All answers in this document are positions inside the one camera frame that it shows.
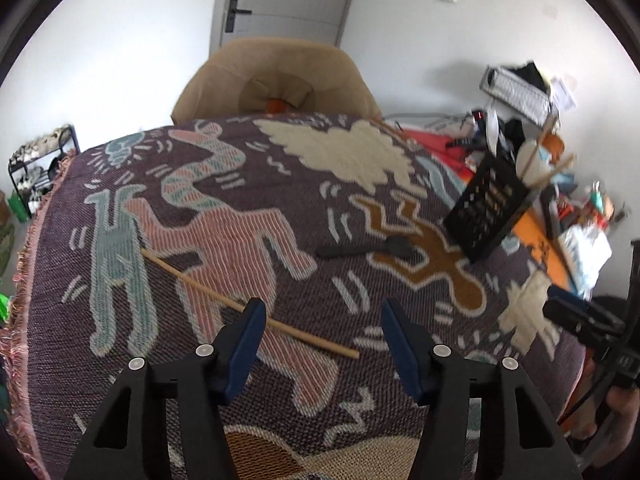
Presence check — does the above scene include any white plastic spoon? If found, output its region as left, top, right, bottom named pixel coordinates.
left=515, top=140, right=548, bottom=185

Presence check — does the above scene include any person's right hand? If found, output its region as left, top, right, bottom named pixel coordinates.
left=569, top=358, right=640, bottom=466

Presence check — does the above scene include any black plastic fork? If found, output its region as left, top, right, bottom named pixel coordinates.
left=316, top=235, right=413, bottom=260

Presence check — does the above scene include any colourful woven figure blanket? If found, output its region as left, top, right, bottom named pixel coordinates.
left=1, top=114, right=584, bottom=479

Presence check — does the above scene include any black slotted utensil holder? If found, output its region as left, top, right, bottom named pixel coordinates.
left=444, top=154, right=537, bottom=263

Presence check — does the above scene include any orange ball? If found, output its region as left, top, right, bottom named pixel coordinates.
left=542, top=133, right=565, bottom=165

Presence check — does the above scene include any led light panel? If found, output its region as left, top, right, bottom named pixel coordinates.
left=480, top=66, right=560, bottom=129

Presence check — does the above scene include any black shoe rack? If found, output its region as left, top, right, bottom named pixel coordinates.
left=8, top=124, right=80, bottom=219

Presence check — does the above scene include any tan upholstered chair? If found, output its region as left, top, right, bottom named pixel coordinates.
left=171, top=37, right=382, bottom=125

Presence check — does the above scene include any grey door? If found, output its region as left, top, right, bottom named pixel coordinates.
left=209, top=0, right=352, bottom=53

